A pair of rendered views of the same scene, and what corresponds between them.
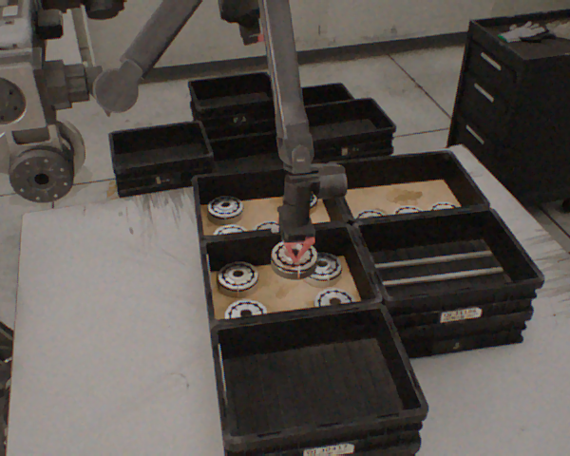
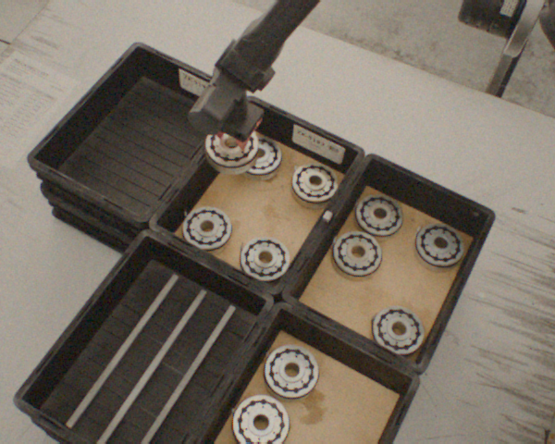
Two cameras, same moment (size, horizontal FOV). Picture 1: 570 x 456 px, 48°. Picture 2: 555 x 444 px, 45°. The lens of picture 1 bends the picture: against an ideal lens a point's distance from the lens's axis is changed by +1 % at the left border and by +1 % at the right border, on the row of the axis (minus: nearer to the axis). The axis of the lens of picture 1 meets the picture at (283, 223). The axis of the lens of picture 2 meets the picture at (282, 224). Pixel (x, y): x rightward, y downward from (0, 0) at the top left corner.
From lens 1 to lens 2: 1.72 m
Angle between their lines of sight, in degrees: 71
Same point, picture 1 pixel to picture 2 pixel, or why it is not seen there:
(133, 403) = (283, 102)
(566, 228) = not seen: outside the picture
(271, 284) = (289, 213)
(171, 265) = not seen: hidden behind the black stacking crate
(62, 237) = (547, 152)
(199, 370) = not seen: hidden behind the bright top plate
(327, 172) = (211, 93)
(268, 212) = (408, 293)
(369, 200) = (343, 425)
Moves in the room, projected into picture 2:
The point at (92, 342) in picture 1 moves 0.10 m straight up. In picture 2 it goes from (371, 108) to (378, 83)
